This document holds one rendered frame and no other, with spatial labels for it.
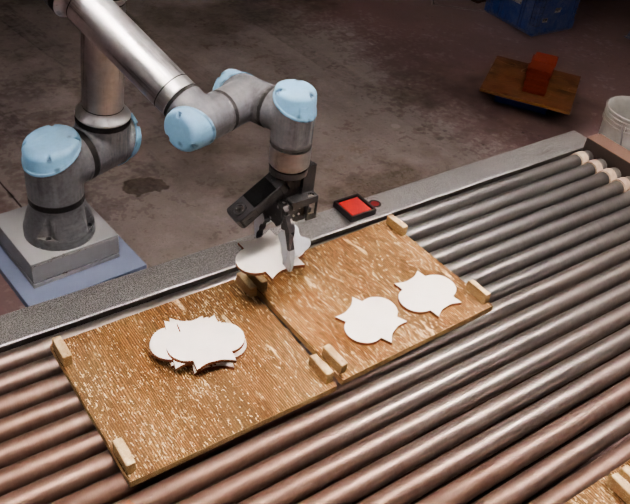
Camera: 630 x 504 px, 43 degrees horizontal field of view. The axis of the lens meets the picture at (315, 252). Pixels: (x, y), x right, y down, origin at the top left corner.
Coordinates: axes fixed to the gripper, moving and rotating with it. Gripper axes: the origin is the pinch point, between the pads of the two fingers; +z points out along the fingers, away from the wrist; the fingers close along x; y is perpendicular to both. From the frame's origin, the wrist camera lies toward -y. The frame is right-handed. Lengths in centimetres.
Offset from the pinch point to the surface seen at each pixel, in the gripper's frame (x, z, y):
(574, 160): 9, 13, 110
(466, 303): -21.3, 11.9, 36.8
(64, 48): 318, 105, 75
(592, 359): -45, 14, 50
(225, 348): -10.6, 9.0, -15.9
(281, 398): -23.5, 12.3, -11.7
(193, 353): -8.8, 9.0, -21.6
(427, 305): -18.3, 11.2, 28.1
